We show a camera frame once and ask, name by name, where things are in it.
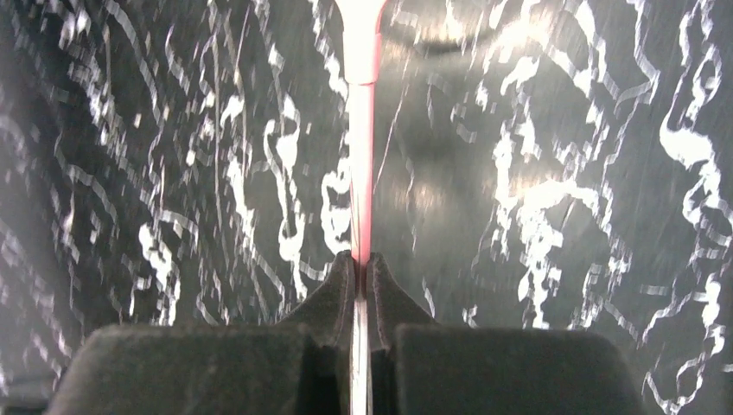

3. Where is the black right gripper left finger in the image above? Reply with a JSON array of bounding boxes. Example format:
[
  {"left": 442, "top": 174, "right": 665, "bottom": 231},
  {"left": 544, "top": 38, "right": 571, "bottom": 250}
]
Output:
[{"left": 280, "top": 251, "right": 356, "bottom": 414}]

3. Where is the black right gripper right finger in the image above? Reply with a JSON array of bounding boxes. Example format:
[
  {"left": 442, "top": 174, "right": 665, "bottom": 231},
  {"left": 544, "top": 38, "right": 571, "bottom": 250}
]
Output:
[{"left": 366, "top": 252, "right": 436, "bottom": 414}]

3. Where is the pink badminton racket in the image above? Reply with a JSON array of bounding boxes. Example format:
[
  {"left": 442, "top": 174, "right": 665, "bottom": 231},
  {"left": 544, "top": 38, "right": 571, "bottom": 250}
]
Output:
[{"left": 336, "top": 0, "right": 386, "bottom": 414}]

